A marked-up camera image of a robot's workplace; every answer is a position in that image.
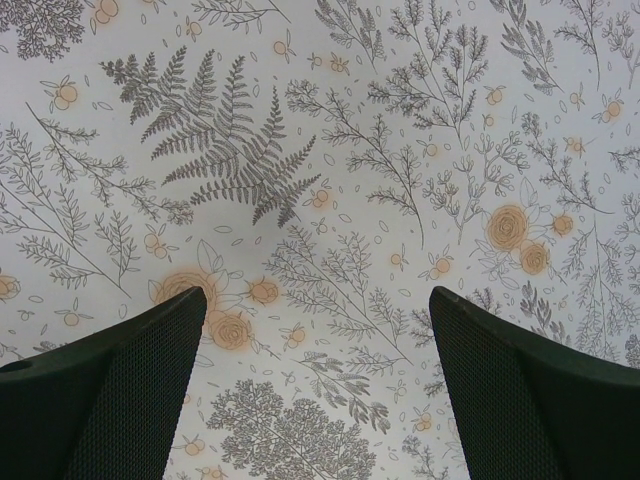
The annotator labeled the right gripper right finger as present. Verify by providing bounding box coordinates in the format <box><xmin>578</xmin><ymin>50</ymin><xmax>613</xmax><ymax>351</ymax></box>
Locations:
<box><xmin>429</xmin><ymin>286</ymin><xmax>639</xmax><ymax>479</ymax></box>

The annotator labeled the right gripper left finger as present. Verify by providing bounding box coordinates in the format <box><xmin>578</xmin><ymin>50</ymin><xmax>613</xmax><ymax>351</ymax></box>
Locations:
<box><xmin>1</xmin><ymin>287</ymin><xmax>207</xmax><ymax>479</ymax></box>

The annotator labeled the floral table mat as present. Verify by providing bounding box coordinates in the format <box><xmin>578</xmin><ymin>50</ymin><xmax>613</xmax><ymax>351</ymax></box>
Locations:
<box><xmin>1</xmin><ymin>1</ymin><xmax>639</xmax><ymax>479</ymax></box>

